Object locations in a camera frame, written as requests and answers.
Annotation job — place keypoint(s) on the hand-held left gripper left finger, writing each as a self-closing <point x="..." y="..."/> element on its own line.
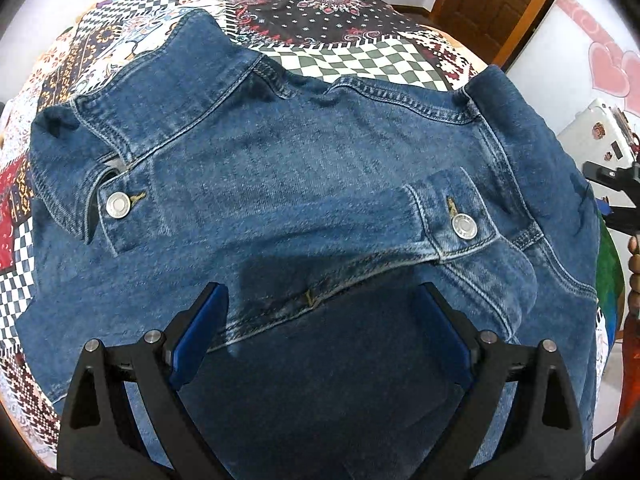
<point x="202" y="332"/>

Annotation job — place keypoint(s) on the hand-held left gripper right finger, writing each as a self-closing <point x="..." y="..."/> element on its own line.
<point x="440" y="332"/>

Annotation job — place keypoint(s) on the blue denim jacket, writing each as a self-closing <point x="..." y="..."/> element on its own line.
<point x="300" y="160"/>

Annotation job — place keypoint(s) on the pink heart wall decoration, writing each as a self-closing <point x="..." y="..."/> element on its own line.
<point x="607" y="67"/>

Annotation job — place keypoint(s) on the person's right hand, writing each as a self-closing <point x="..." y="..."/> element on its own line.
<point x="635" y="262"/>

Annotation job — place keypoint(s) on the brown wooden door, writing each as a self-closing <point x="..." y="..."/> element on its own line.
<point x="500" y="0"/>

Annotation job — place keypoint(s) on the white case with stickers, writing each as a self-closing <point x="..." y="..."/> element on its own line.
<point x="585" y="130"/>

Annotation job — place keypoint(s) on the green cloth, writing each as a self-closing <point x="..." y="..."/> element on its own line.
<point x="611" y="265"/>

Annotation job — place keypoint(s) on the patchwork patterned blanket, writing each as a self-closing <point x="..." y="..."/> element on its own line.
<point x="320" y="10"/>

